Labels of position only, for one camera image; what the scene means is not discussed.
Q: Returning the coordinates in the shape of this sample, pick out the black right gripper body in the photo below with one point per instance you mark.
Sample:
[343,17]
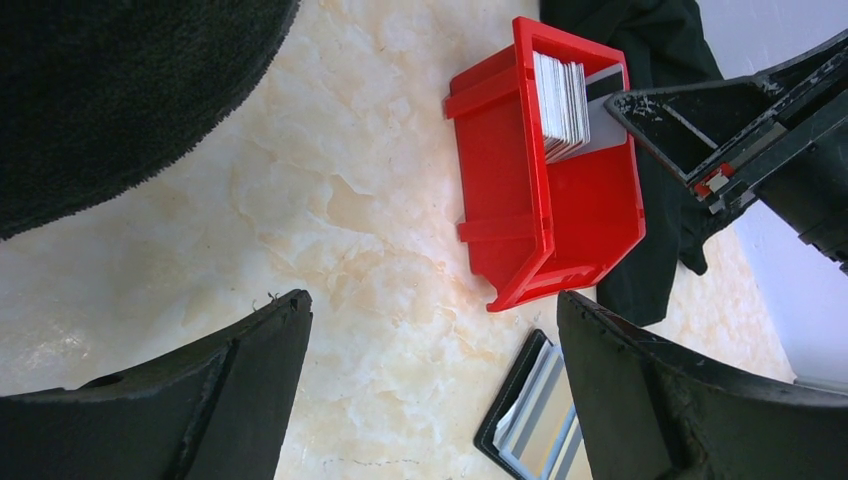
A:
[809,193]

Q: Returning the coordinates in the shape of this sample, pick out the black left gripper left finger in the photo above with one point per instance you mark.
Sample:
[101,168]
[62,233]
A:
[217,408]

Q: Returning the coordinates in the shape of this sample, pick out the stack of silver cards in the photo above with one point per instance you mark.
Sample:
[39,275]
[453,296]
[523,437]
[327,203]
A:
[561,92]

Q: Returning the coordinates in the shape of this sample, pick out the black leather card holder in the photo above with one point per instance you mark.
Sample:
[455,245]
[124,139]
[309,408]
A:
[531,430]

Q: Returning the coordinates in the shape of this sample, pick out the silver credit card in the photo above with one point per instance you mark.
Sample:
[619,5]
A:
[604,131]

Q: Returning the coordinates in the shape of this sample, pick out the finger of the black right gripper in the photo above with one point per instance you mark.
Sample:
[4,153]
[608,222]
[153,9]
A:
[689,126]

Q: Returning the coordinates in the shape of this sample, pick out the black cloth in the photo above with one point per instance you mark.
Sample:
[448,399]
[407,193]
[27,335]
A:
[664,46]

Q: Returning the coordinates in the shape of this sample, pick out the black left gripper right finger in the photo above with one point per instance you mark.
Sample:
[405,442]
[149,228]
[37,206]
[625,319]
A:
[650,408]

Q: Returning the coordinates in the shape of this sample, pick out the red plastic bin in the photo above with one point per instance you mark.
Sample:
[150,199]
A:
[535,228]

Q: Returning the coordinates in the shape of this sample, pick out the black floral blanket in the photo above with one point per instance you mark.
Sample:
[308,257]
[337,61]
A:
[98,97]

